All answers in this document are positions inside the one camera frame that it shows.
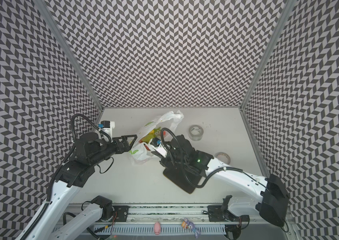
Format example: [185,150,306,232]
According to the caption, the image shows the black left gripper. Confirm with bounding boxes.
[88,135,138,168]

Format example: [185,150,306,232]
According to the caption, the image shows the white lemon-print plastic bag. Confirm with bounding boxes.
[128,111,184,165]

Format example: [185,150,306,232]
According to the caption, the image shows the green fake fruit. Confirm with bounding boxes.
[139,127,161,144]

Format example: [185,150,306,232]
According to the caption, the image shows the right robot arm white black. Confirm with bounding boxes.
[154,135,290,228]

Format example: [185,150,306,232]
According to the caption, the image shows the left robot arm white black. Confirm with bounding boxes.
[17,132,137,240]

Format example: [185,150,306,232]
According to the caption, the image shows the black cutting board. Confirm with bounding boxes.
[163,167,203,194]

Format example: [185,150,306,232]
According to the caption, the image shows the clear packing tape roll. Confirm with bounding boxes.
[188,125,204,142]

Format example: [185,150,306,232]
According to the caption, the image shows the beige masking tape roll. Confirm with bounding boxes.
[214,152,231,165]

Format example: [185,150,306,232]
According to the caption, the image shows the purple toy figure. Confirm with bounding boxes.
[181,218,201,239]

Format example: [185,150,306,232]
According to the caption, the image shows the pink toy figure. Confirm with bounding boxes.
[153,222,161,235]

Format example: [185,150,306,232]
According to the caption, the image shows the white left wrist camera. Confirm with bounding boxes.
[98,121,115,137]

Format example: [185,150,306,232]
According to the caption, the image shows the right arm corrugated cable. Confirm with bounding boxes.
[159,127,248,189]

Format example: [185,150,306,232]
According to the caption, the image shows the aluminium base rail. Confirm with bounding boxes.
[67,203,293,226]

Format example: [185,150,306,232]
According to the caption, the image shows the aluminium corner post left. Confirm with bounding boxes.
[33,0,103,111]

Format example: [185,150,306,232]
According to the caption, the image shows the aluminium corner post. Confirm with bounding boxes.
[33,0,103,111]
[240,0,297,112]

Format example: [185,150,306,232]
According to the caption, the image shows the aluminium corner post right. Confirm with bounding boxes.
[240,0,297,112]

